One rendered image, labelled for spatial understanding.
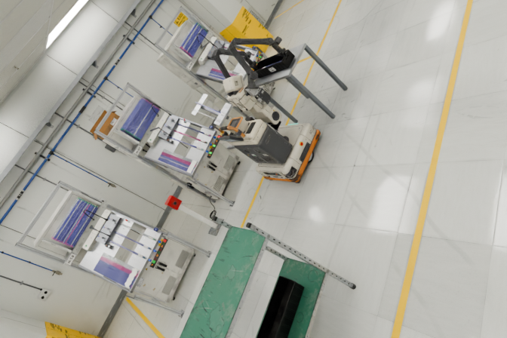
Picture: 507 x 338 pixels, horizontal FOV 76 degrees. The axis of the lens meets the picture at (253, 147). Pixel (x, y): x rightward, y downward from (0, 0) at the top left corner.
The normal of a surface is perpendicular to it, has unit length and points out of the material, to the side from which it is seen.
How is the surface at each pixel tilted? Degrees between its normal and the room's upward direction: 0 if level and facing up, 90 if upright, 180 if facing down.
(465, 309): 0
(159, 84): 90
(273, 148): 90
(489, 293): 0
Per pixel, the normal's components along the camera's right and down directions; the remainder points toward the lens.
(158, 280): 0.58, -0.08
